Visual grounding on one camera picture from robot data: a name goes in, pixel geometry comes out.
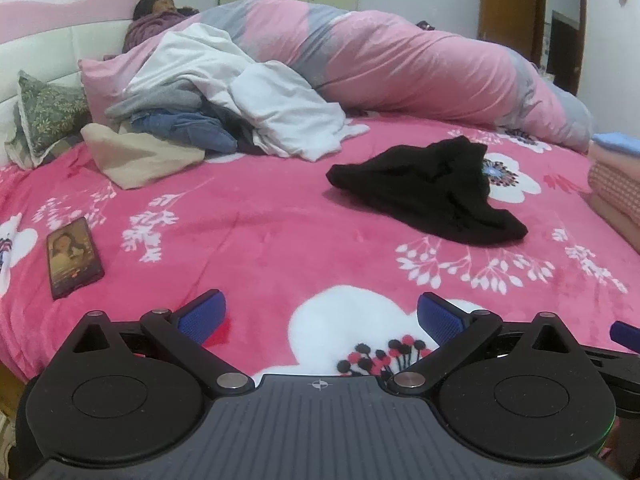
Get wooden door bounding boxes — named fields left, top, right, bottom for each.
left=477, top=0, right=546, bottom=66

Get tan folded cloth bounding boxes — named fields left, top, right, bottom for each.
left=590, top=192, right=640, bottom=253

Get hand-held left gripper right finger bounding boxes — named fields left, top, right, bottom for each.
left=387, top=291, right=568, bottom=395

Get blue jeans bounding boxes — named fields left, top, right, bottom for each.
left=131, top=110, right=238, bottom=154

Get pink grey duvet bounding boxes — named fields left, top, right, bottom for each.
left=192, top=0, right=596, bottom=153

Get grey garment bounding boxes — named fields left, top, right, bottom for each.
left=105, top=85, right=201, bottom=123

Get dark garment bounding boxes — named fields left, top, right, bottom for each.
left=234, top=127, right=268, bottom=157

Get green patterned pillow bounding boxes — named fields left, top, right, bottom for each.
left=15, top=70, right=93, bottom=158

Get dark door frame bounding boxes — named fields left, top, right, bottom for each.
left=530, top=0, right=589, bottom=97

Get white garment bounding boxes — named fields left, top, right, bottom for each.
left=230, top=60, right=371, bottom=162
left=125, top=25, right=256, bottom=106

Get black shirt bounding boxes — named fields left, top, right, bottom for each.
left=326, top=136, right=529, bottom=247

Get blue folded cloth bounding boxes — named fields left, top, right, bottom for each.
left=591, top=131, right=640, bottom=157

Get beige garment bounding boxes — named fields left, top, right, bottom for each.
left=80, top=122, right=206, bottom=191

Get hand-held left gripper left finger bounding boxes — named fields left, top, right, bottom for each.
left=70, top=289, right=254, bottom=395

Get smartphone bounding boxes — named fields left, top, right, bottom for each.
left=46, top=217, right=106, bottom=301

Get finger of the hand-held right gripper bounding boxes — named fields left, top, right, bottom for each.
left=582, top=321, right=640, bottom=386

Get white pink headboard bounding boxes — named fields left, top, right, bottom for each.
left=0, top=0, right=143, bottom=171

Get pink floral blanket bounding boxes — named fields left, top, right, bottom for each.
left=0, top=110, right=640, bottom=396

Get pink pillow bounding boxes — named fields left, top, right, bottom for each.
left=79, top=35, right=161, bottom=126

